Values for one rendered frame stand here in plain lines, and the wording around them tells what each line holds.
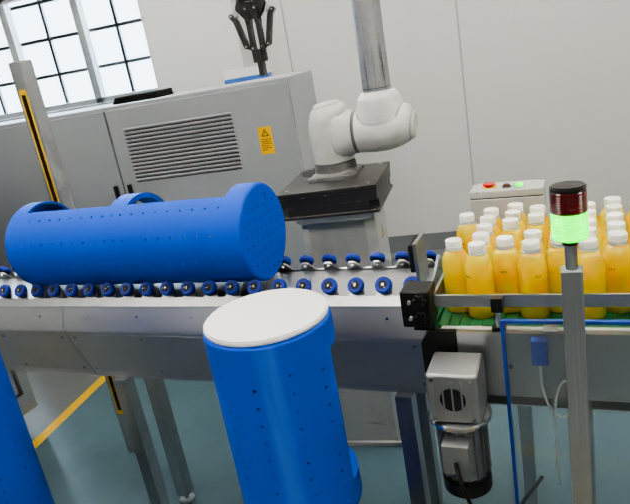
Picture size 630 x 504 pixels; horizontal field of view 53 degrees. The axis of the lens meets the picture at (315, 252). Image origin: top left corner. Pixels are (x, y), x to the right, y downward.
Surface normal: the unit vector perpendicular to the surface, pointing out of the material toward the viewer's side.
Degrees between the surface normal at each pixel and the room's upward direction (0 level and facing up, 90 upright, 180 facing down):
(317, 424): 90
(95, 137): 90
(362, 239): 90
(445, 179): 90
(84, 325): 70
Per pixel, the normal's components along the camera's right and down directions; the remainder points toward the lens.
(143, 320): -0.40, 0.01
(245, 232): 0.91, -0.04
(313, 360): 0.66, 0.12
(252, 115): -0.24, 0.34
